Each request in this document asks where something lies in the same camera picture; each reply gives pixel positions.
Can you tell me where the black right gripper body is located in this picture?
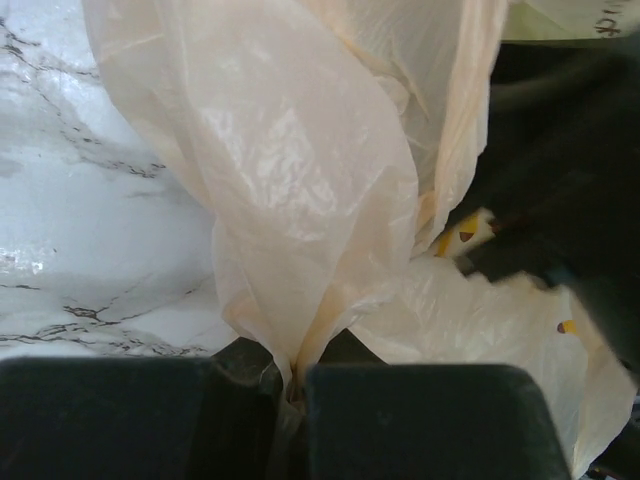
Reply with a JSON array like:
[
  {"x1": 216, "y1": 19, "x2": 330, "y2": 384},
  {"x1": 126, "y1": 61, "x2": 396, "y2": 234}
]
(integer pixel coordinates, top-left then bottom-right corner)
[{"x1": 452, "y1": 39, "x2": 639, "y2": 378}]

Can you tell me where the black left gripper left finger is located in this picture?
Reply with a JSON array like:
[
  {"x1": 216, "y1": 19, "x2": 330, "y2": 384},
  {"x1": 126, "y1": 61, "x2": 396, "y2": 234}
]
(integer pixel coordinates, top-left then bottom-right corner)
[{"x1": 1, "y1": 340, "x2": 282, "y2": 479}]

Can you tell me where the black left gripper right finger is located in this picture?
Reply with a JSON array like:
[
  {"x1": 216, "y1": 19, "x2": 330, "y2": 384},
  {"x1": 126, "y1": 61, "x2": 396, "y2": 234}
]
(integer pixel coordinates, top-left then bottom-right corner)
[{"x1": 304, "y1": 329, "x2": 571, "y2": 480}]

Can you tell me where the translucent orange plastic bag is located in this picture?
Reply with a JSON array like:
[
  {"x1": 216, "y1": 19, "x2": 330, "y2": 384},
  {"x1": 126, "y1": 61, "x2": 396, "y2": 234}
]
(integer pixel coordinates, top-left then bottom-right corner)
[{"x1": 83, "y1": 1, "x2": 632, "y2": 478}]

